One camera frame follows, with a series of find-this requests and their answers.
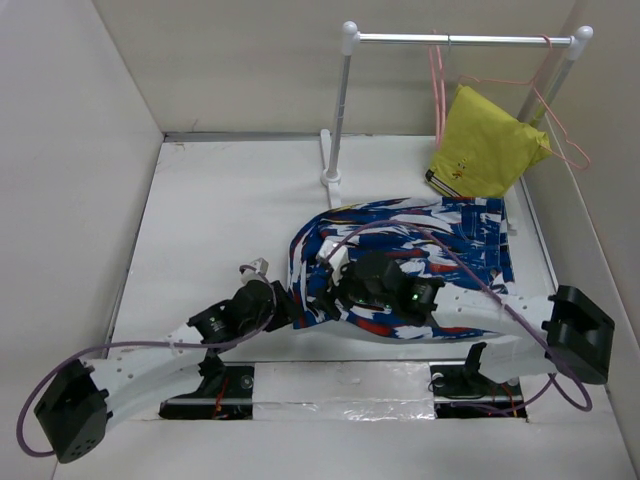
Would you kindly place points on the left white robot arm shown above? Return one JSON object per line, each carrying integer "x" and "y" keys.
{"x": 86, "y": 398}

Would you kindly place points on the pink wire hanger left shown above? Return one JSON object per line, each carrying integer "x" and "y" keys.
{"x": 437, "y": 62}

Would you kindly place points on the pink wire hanger right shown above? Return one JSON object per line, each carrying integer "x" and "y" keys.
{"x": 544, "y": 85}

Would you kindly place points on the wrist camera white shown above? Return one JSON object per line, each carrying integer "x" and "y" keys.
{"x": 335, "y": 260}
{"x": 256, "y": 270}

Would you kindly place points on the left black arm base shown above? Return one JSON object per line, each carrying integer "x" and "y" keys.
{"x": 225, "y": 393}

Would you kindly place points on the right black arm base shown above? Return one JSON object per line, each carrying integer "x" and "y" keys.
{"x": 461, "y": 393}

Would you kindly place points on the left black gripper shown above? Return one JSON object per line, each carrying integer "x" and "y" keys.
{"x": 286, "y": 313}

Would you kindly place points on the blue white red patterned trousers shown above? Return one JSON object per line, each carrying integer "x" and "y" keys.
{"x": 459, "y": 240}

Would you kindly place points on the yellow folded garment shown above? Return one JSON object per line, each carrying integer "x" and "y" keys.
{"x": 484, "y": 150}

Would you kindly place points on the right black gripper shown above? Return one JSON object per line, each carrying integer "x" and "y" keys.
{"x": 327, "y": 300}

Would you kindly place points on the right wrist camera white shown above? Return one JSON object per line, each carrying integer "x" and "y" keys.
{"x": 335, "y": 260}

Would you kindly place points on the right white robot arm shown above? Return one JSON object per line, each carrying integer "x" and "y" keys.
{"x": 563, "y": 333}

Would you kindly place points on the pink wire hanger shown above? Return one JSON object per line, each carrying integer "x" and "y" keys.
{"x": 437, "y": 62}
{"x": 544, "y": 85}

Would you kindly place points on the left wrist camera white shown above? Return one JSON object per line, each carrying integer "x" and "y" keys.
{"x": 256, "y": 270}

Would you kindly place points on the white metal clothes rack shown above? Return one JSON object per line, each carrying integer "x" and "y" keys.
{"x": 351, "y": 37}

